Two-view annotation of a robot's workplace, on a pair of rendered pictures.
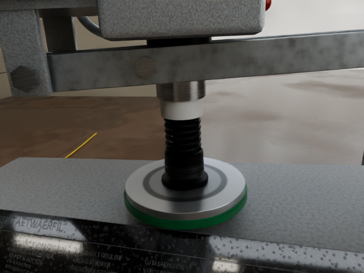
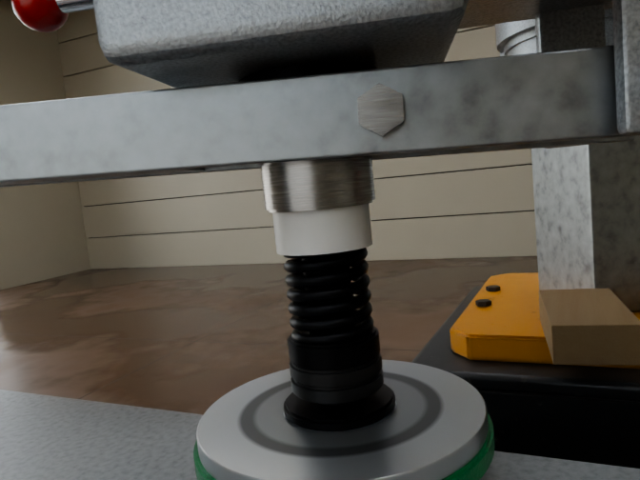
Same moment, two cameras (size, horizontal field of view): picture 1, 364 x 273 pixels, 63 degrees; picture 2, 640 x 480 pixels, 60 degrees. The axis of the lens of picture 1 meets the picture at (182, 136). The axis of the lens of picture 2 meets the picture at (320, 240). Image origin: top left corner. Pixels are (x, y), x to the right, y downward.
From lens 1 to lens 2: 0.88 m
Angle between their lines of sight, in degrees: 152
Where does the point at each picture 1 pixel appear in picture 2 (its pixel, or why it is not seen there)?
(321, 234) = (155, 424)
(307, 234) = (174, 424)
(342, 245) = (151, 412)
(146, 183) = (431, 400)
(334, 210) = (70, 455)
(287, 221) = (176, 441)
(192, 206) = not seen: hidden behind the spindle
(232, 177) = (232, 408)
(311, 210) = (108, 456)
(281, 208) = (153, 463)
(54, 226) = not seen: outside the picture
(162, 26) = not seen: hidden behind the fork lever
